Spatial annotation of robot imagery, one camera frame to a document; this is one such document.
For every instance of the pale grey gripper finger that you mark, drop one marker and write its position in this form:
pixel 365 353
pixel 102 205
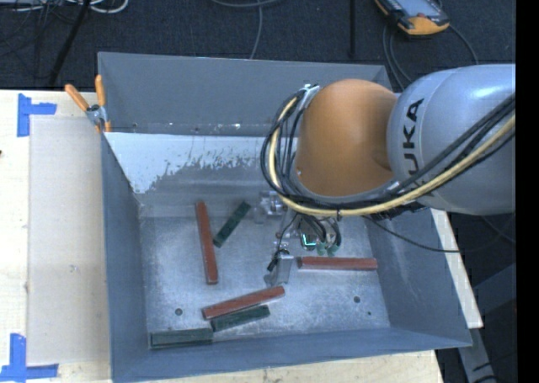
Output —
pixel 285 268
pixel 271 275

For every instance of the grey metal bin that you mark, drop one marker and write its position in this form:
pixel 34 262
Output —
pixel 295 288

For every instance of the red-brown flat block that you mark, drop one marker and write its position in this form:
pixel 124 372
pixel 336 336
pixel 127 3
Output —
pixel 337 263
pixel 206 242
pixel 244 302

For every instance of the dark green flat block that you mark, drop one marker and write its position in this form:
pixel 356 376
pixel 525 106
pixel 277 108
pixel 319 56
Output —
pixel 181 338
pixel 240 318
pixel 231 225

